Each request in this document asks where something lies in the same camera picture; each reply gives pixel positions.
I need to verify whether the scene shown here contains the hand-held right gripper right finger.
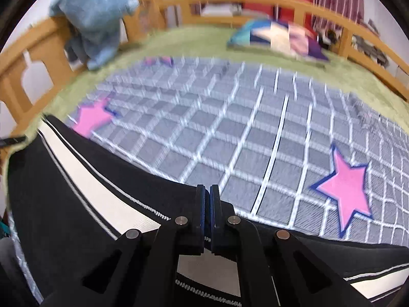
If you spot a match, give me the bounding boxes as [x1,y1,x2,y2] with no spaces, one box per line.
[209,184,373,307]

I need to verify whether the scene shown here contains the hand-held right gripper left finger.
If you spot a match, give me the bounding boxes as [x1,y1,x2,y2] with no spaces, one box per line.
[40,184,208,307]

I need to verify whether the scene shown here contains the black pants with white stripe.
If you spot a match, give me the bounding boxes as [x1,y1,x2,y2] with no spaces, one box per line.
[6,114,409,307]

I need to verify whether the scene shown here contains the grey checked blanket with stars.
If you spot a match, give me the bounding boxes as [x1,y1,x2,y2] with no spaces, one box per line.
[65,56,409,247]

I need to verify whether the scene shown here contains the green fleece bed sheet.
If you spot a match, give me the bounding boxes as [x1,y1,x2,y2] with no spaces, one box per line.
[2,26,409,180]

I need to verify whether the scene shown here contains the colourful patchwork pillow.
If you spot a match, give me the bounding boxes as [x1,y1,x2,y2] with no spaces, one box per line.
[227,18,330,63]

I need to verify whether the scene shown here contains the red box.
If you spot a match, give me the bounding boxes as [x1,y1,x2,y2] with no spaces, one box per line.
[243,0,315,23]

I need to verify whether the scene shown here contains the grey clothes pile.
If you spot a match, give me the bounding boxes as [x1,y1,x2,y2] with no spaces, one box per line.
[351,19,390,68]

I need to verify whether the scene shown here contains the wooden bed frame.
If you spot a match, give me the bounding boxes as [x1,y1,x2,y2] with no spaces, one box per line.
[0,0,409,138]

